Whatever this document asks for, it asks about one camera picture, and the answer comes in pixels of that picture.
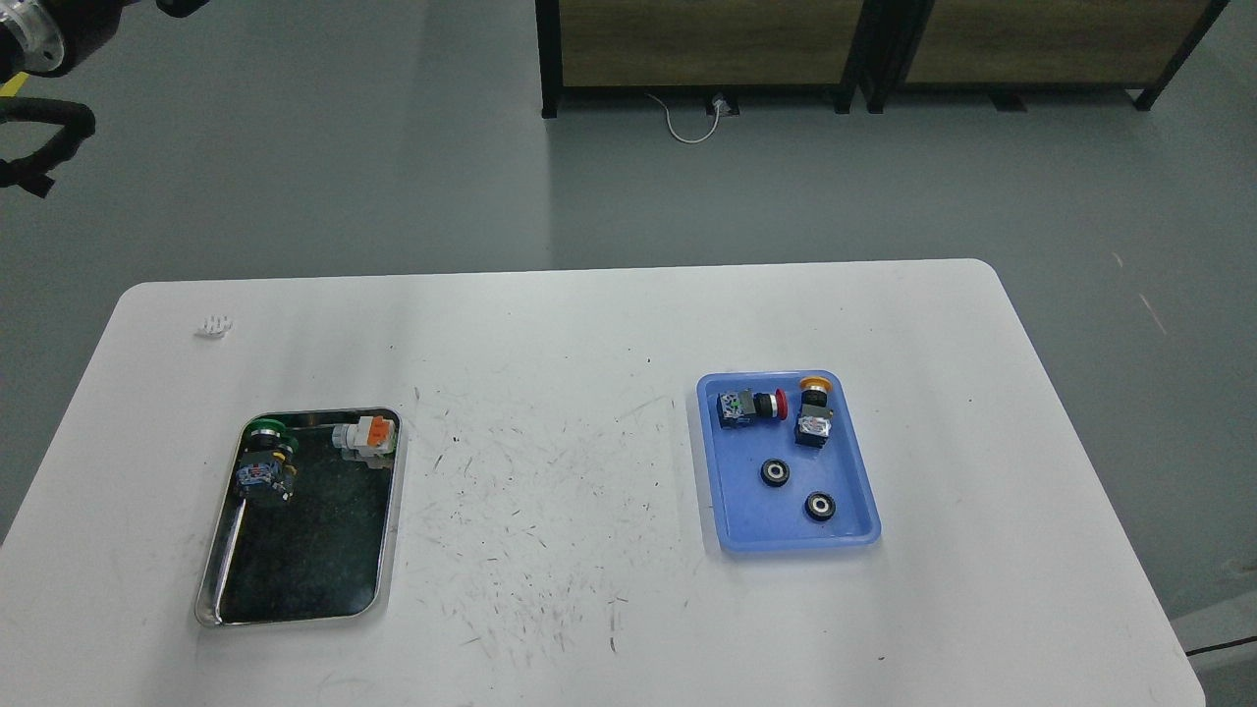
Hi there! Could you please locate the black gear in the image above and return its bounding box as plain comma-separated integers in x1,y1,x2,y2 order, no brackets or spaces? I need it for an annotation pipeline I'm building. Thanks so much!
760,460,791,488
804,491,837,522

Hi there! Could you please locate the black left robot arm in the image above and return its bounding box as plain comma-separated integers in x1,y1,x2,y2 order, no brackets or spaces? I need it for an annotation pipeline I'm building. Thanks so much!
1,1,134,198

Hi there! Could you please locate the silver metal tray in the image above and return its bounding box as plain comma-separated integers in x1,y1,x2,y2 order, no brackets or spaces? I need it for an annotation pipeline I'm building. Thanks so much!
194,408,406,626

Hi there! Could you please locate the orange white connector block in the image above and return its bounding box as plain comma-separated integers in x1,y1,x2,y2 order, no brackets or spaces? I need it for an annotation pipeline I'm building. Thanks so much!
332,415,397,469

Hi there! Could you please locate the left wooden cabinet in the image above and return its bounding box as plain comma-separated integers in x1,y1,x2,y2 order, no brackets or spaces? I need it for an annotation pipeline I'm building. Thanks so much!
534,1,884,118

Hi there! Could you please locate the wooden cabinet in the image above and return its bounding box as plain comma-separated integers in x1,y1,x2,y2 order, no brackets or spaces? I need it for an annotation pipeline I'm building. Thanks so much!
860,1,1227,114
534,1,884,118

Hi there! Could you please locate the small white plastic piece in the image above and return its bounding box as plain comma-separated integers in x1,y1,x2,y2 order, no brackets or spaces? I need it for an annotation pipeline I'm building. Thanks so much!
194,316,234,341

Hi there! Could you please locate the right wooden cabinet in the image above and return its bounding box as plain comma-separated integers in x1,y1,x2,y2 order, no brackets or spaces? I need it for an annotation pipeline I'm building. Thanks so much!
860,1,1227,114

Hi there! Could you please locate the red push button switch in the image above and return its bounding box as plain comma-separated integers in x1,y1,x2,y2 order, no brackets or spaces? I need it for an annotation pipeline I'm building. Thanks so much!
715,389,789,429

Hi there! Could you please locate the yellow push button switch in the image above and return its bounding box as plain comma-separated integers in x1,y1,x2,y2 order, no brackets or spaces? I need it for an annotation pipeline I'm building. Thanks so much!
794,376,835,449

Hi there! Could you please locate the white cable on floor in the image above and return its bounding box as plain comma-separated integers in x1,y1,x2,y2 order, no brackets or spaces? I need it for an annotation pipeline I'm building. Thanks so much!
645,92,738,145

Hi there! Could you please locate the green push button switch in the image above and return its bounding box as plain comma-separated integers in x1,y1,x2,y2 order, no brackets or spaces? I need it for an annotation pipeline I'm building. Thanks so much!
233,416,300,507

